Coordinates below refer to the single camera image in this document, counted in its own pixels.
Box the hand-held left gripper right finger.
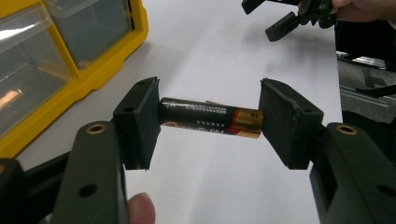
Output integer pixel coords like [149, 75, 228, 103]
[258, 77, 325, 171]

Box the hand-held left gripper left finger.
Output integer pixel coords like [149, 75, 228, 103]
[112, 76, 163, 172]

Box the yellow and black organizer case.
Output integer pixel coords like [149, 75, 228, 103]
[0, 0, 150, 160]

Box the grid of transparent drawers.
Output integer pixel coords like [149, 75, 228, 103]
[0, 0, 135, 138]

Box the aluminium rail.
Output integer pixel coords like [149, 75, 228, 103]
[335, 49, 396, 124]

